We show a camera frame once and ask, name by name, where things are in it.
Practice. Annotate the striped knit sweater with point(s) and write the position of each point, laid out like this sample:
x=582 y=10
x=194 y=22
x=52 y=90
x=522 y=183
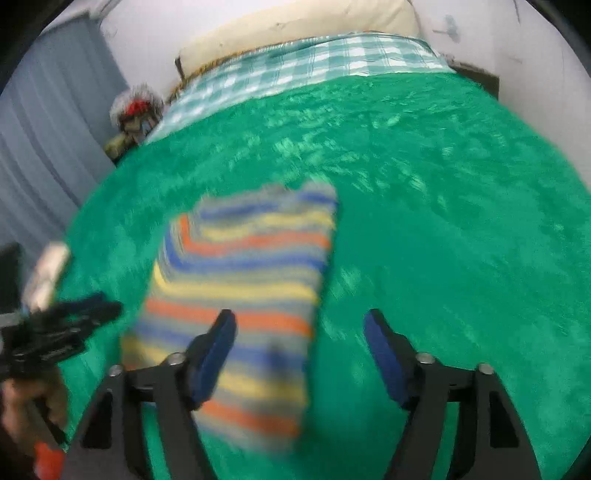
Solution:
x=261 y=254

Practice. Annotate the teal checkered blanket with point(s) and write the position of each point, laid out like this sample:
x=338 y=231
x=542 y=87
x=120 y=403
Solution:
x=272 y=70

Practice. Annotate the blue curtain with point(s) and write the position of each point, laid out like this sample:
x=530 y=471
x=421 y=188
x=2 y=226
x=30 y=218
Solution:
x=54 y=125

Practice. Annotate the dark wooden nightstand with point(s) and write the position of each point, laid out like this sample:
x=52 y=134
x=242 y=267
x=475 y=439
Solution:
x=488 y=81

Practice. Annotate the green floral bedspread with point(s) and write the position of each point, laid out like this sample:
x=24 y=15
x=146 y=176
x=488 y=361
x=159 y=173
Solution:
x=467 y=229

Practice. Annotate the white patterned folded cloth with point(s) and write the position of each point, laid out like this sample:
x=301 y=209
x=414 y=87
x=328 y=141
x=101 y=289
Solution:
x=41 y=285

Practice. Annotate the person's left hand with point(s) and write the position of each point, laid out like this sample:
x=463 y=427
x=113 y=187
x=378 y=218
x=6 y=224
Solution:
x=21 y=418

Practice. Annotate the nightstand clutter with red item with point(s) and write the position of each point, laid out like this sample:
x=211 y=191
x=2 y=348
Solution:
x=134 y=113

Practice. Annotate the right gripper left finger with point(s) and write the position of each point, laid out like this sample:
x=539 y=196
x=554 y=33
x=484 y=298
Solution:
x=111 y=439

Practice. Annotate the orange object at bottom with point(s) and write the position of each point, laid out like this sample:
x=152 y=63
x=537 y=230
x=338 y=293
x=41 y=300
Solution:
x=48 y=464

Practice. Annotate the cream headboard cushion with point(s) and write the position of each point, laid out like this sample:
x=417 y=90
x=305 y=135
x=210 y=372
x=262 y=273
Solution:
x=295 y=21

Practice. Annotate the white wardrobe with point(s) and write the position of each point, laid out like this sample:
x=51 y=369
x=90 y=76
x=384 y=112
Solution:
x=542 y=80

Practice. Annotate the wall hook fixture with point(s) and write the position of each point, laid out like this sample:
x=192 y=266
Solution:
x=448 y=27

